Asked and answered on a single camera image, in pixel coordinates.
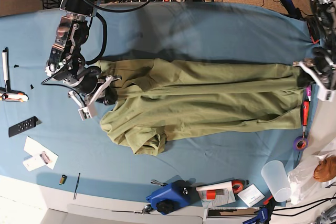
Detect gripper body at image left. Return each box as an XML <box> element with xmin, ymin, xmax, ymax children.
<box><xmin>67</xmin><ymin>67</ymin><xmax>122</xmax><ymax>121</ymax></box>

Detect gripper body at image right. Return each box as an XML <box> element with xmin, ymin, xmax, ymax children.
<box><xmin>293</xmin><ymin>47</ymin><xmax>335</xmax><ymax>102</ymax></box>

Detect olive green t-shirt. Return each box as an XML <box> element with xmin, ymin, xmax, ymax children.
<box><xmin>100</xmin><ymin>59</ymin><xmax>304</xmax><ymax>156</ymax></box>

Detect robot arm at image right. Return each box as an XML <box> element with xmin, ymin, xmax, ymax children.
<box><xmin>280</xmin><ymin>0</ymin><xmax>335</xmax><ymax>101</ymax></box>

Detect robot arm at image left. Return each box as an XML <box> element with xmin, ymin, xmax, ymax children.
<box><xmin>46</xmin><ymin>0</ymin><xmax>313</xmax><ymax>124</ymax></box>

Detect purple tube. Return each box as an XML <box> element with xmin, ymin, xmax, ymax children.
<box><xmin>306</xmin><ymin>85</ymin><xmax>312</xmax><ymax>102</ymax></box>

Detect black orange clamp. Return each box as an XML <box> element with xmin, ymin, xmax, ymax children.
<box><xmin>279</xmin><ymin>0</ymin><xmax>320</xmax><ymax>44</ymax></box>

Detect purple tape roll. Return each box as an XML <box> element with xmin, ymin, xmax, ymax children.
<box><xmin>293</xmin><ymin>136</ymin><xmax>309</xmax><ymax>151</ymax></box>

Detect black remote control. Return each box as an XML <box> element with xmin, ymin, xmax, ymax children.
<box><xmin>8</xmin><ymin>116</ymin><xmax>41</xmax><ymax>137</ymax></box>

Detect blue table cloth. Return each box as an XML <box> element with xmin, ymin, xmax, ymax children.
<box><xmin>1</xmin><ymin>3</ymin><xmax>313</xmax><ymax>201</ymax></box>

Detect orange white utility knife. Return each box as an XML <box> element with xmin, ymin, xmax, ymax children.
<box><xmin>1</xmin><ymin>80</ymin><xmax>29</xmax><ymax>102</ymax></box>

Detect white paper sheet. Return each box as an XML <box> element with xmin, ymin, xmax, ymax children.
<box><xmin>24</xmin><ymin>136</ymin><xmax>58</xmax><ymax>169</ymax></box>

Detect brown bread roll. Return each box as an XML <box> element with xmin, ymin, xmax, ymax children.
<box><xmin>313</xmin><ymin>156</ymin><xmax>335</xmax><ymax>182</ymax></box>

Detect white card with clip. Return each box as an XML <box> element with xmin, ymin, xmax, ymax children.
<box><xmin>23</xmin><ymin>152</ymin><xmax>52</xmax><ymax>172</ymax></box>

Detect white marker pen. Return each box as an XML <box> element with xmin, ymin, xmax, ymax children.
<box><xmin>2</xmin><ymin>49</ymin><xmax>9</xmax><ymax>81</ymax></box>

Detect translucent plastic cup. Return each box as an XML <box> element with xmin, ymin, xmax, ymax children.
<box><xmin>261</xmin><ymin>160</ymin><xmax>291</xmax><ymax>202</ymax></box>

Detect white plastic bag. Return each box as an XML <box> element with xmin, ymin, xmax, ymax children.
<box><xmin>288</xmin><ymin>140</ymin><xmax>335</xmax><ymax>205</ymax></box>

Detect black tweezers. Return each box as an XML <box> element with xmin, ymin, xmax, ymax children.
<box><xmin>73</xmin><ymin>173</ymin><xmax>81</xmax><ymax>200</ymax></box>

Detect blue plastic device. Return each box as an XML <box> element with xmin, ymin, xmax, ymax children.
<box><xmin>146</xmin><ymin>179</ymin><xmax>192</xmax><ymax>215</ymax></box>

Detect orange tape roll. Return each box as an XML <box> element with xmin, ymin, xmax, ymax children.
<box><xmin>232</xmin><ymin>180</ymin><xmax>245</xmax><ymax>194</ymax></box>

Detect white booklet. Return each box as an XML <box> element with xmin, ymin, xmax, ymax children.
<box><xmin>237</xmin><ymin>184</ymin><xmax>265</xmax><ymax>207</ymax></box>

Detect white paper roll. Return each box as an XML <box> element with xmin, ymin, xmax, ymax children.
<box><xmin>196</xmin><ymin>181</ymin><xmax>232</xmax><ymax>191</ymax></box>

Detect orange block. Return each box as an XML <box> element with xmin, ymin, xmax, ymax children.
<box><xmin>206</xmin><ymin>190</ymin><xmax>216</xmax><ymax>200</ymax></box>

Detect printed paper sheet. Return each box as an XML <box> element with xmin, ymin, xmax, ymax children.
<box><xmin>198</xmin><ymin>189</ymin><xmax>236</xmax><ymax>208</ymax></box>

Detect blue clamp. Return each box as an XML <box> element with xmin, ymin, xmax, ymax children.
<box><xmin>243</xmin><ymin>196</ymin><xmax>276</xmax><ymax>224</ymax></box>

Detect orange handled screwdriver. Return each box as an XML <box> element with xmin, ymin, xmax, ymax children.
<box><xmin>302</xmin><ymin>101</ymin><xmax>310</xmax><ymax>138</ymax></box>

